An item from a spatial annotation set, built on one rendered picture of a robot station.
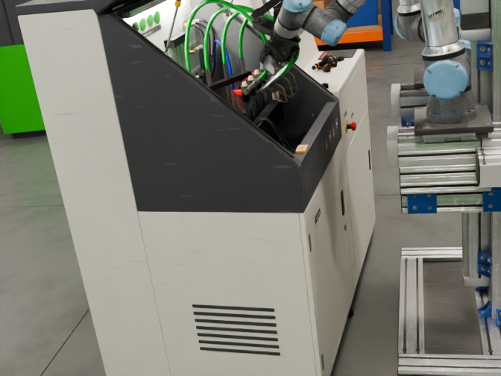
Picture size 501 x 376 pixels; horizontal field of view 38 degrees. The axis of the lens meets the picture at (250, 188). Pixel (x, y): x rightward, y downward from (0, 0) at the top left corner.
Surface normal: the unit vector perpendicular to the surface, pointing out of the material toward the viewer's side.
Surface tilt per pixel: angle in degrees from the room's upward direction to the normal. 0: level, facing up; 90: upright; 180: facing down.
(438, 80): 98
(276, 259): 90
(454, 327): 0
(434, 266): 0
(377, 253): 0
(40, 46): 90
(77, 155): 90
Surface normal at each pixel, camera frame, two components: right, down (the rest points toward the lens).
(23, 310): -0.12, -0.92
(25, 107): -0.07, 0.40
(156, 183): -0.28, 0.40
